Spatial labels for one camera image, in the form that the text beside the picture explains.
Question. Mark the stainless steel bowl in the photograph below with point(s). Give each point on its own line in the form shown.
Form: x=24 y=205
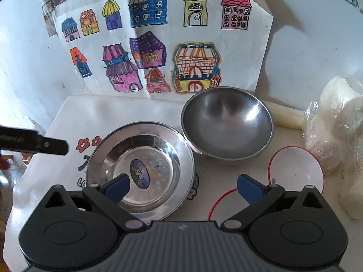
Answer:
x=227 y=124

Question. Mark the stainless steel plate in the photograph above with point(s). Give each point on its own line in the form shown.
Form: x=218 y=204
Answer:
x=136 y=158

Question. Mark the colourful houses drawing paper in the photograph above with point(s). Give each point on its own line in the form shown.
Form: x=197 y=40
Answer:
x=170 y=34

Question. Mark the plastic bag of white buns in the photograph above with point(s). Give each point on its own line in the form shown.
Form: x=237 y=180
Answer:
x=334 y=124

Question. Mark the white bowl with red rim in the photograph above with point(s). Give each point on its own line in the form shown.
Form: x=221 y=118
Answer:
x=224 y=206
x=295 y=170

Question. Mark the white printed table cloth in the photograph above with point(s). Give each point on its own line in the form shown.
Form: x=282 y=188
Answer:
x=73 y=113

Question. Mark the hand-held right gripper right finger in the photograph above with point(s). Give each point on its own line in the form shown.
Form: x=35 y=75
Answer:
x=249 y=188

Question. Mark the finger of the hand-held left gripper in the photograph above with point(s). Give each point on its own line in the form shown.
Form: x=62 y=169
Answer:
x=55 y=147

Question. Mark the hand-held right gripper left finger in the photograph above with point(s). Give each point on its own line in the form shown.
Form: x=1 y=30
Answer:
x=117 y=187

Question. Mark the crumpled drawing paper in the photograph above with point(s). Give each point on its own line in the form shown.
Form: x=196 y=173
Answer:
x=46 y=0

